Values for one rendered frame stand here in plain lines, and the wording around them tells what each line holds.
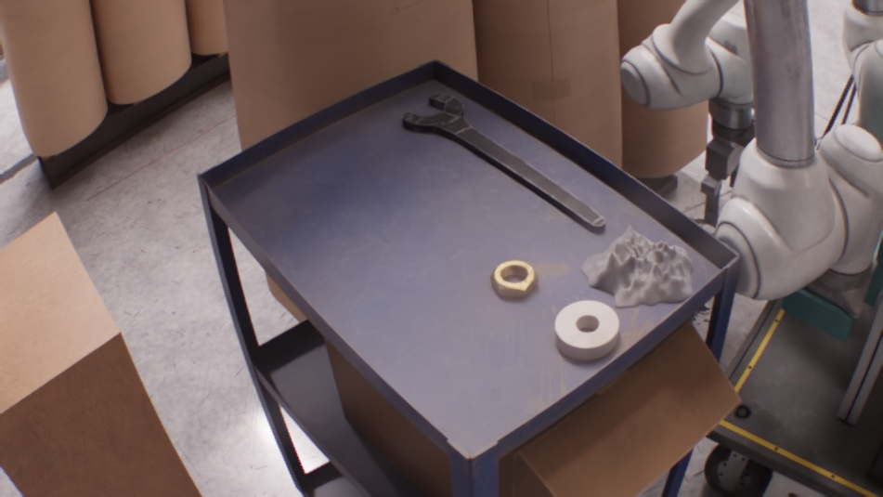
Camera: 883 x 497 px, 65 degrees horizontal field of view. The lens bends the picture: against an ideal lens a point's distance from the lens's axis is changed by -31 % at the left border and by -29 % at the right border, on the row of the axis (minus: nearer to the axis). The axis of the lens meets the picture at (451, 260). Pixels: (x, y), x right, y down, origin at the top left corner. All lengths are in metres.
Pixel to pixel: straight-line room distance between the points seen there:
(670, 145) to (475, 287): 1.35
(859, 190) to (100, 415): 1.13
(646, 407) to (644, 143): 1.35
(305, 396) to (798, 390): 0.96
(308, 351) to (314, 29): 0.54
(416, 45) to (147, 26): 1.67
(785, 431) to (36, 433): 1.36
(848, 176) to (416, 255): 0.64
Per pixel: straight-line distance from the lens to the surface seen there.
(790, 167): 1.10
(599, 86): 1.99
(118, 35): 3.09
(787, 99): 1.06
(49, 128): 3.07
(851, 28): 1.84
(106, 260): 2.79
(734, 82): 1.38
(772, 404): 1.72
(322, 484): 1.84
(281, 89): 1.59
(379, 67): 1.54
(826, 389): 1.79
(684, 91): 1.29
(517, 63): 1.84
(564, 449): 1.01
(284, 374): 1.52
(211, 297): 2.48
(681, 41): 1.26
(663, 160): 2.37
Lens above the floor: 1.61
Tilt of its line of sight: 41 degrees down
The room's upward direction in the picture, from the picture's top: 5 degrees counter-clockwise
